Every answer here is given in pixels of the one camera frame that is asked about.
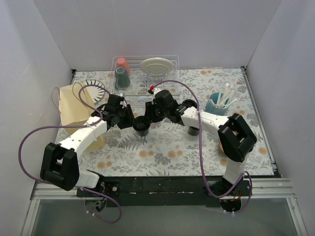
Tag black cup lid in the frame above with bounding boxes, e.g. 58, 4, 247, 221
132, 116, 151, 132

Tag black coffee cup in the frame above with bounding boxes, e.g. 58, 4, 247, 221
136, 129, 149, 137

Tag stack of black cups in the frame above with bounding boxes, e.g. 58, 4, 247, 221
188, 126, 199, 136

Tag brown cardboard cup carriers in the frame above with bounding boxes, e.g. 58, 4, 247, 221
219, 142, 225, 154

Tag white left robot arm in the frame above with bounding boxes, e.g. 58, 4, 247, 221
40, 94, 134, 197

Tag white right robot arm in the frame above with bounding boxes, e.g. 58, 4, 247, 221
145, 88, 257, 196

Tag striped black white plate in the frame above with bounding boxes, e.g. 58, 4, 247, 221
81, 79, 106, 104

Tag stack of black lids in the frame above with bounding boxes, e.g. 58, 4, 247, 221
182, 99, 197, 108

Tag dark green mug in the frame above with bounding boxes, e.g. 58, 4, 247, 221
115, 67, 130, 89

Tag floral table mat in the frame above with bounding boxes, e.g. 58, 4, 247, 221
79, 68, 275, 177

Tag brown paper bag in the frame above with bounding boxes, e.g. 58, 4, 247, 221
51, 82, 106, 152

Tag cream ceramic plate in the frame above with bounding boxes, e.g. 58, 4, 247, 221
139, 58, 174, 75

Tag blue cup holder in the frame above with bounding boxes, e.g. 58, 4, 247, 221
205, 92, 228, 116

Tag pink cup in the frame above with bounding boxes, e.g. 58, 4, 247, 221
116, 57, 130, 75

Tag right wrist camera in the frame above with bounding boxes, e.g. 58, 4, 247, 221
148, 86, 161, 103

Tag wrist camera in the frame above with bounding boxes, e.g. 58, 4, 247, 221
118, 93, 127, 107
148, 86, 161, 103

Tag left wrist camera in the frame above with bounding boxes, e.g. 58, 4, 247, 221
118, 93, 127, 107

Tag white wire dish rack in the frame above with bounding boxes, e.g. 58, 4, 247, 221
109, 55, 179, 107

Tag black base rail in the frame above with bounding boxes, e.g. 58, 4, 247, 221
76, 176, 259, 209

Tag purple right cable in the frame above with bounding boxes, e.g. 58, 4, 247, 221
154, 80, 253, 214

